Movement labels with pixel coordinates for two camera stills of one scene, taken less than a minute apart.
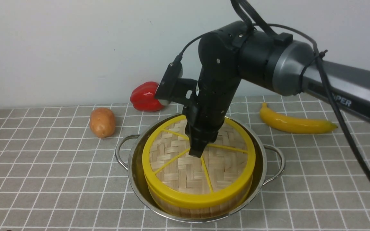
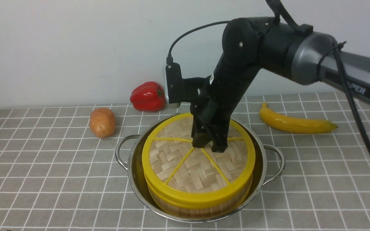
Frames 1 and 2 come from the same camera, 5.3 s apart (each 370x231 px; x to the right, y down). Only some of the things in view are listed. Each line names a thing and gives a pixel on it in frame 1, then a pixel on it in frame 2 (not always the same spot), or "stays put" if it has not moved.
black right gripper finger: (197, 148) -> (200, 140)
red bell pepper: (143, 97) stays put
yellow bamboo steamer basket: (200, 212) stays put
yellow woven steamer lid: (222, 175) stays put
